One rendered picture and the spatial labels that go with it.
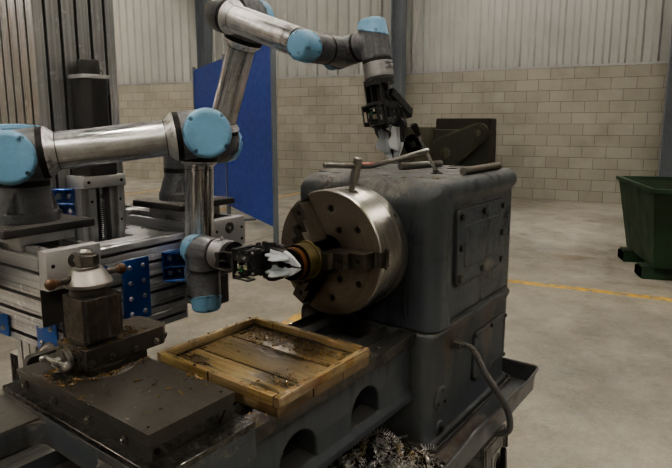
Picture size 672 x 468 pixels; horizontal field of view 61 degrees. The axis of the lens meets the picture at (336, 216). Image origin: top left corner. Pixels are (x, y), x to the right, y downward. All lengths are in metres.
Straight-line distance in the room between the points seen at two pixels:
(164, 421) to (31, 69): 1.14
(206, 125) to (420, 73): 10.55
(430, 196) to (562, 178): 9.90
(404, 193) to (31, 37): 1.07
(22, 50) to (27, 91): 0.11
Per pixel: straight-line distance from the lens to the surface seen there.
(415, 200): 1.43
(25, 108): 1.81
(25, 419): 1.14
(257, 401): 1.13
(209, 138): 1.37
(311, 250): 1.31
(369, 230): 1.32
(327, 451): 1.31
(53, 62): 1.78
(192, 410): 0.93
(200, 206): 1.54
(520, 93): 11.33
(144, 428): 0.90
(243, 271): 1.31
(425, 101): 11.74
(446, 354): 1.61
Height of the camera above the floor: 1.39
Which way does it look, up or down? 9 degrees down
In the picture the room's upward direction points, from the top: straight up
